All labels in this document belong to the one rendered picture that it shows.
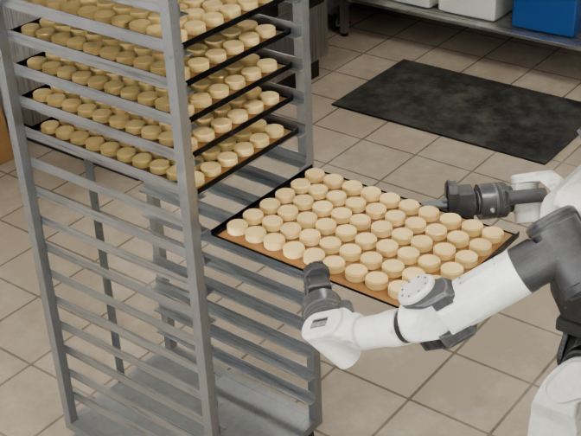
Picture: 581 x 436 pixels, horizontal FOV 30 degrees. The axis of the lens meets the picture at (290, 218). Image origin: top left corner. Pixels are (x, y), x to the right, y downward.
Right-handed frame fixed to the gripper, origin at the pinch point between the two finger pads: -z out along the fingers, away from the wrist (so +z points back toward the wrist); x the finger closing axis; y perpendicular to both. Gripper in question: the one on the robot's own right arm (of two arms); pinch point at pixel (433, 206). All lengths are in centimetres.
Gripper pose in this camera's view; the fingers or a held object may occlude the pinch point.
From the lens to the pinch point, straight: 266.8
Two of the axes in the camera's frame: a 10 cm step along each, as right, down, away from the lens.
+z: 9.9, -1.0, 0.9
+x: -0.4, -8.5, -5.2
